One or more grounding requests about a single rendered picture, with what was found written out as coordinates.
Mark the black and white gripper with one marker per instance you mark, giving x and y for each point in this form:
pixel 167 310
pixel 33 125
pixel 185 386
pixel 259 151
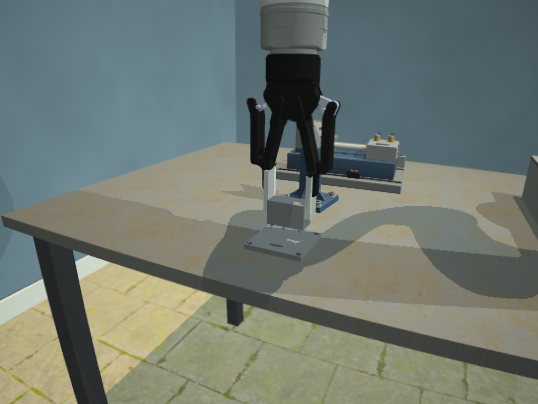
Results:
pixel 294 101

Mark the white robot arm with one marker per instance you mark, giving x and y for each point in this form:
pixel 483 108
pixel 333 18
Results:
pixel 294 26

